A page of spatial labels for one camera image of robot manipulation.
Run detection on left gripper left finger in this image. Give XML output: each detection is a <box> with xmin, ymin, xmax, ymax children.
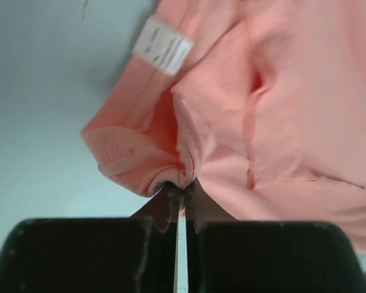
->
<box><xmin>0</xmin><ymin>183</ymin><xmax>179</xmax><ymax>292</ymax></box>

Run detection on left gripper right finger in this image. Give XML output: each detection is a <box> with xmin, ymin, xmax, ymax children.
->
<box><xmin>184</xmin><ymin>181</ymin><xmax>366</xmax><ymax>292</ymax></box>

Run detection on light pink t-shirt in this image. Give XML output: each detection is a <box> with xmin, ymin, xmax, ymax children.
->
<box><xmin>82</xmin><ymin>1</ymin><xmax>366</xmax><ymax>253</ymax></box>

